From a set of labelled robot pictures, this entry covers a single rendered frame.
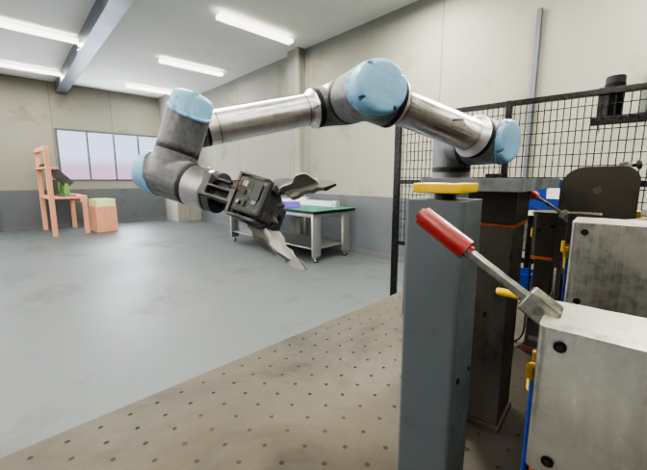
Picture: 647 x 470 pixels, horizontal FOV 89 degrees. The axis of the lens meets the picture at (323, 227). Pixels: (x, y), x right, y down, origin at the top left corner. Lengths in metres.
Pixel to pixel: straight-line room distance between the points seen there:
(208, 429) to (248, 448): 0.10
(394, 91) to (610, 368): 0.61
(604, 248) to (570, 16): 3.80
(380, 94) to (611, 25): 3.51
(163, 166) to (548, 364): 0.58
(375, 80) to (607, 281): 0.52
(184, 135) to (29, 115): 9.52
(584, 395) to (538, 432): 0.05
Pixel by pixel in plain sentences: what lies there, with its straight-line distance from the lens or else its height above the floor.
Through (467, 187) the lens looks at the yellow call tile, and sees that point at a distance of 0.42.
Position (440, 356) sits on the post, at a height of 0.95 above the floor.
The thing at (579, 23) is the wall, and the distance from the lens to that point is 4.21.
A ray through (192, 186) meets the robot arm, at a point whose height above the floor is 1.15.
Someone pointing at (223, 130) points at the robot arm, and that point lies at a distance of 0.77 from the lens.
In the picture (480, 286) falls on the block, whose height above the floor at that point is 0.97.
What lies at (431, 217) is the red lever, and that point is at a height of 1.13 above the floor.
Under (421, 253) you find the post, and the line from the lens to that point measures 0.42.
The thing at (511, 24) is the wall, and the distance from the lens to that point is 4.40.
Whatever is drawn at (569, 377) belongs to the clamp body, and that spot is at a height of 1.03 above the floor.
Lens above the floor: 1.17
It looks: 8 degrees down
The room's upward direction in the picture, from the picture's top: straight up
